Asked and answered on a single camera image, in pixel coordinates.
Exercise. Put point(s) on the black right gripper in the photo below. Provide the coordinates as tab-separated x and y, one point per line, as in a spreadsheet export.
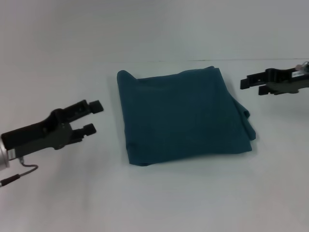
287	81

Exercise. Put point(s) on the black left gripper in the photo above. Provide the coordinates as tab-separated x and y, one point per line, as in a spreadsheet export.
41	135

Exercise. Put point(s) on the teal blue t-shirt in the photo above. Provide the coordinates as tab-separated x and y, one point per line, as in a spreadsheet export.
181	116

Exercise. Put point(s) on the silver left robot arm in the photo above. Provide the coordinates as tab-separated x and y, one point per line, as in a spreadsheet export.
3	157

